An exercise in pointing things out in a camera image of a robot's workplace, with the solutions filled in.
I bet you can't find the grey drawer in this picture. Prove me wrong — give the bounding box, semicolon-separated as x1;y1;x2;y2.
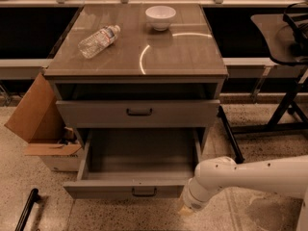
57;100;219;128
64;128;201;200

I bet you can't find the yellow-tipped white gripper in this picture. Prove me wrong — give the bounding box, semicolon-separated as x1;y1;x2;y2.
177;178;209;215

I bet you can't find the clear plastic water bottle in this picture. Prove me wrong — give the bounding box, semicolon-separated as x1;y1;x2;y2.
78;25;120;59

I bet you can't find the grey top drawer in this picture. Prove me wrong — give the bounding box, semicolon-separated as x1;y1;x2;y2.
57;100;219;128

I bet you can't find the black bar lower left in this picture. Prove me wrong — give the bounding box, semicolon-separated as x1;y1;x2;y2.
14;188;40;231

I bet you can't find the black side table stand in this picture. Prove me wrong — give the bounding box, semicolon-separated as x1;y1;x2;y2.
218;13;308;164

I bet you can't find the grey drawer cabinet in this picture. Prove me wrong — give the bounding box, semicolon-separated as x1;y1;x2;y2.
45;4;228;142

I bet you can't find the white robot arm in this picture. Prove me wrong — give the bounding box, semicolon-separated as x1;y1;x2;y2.
179;155;308;231

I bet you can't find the brown cardboard box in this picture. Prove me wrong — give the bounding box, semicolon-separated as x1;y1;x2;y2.
5;74;84;172

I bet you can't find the white ceramic bowl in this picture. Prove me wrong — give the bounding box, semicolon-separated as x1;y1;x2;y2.
145;6;176;31

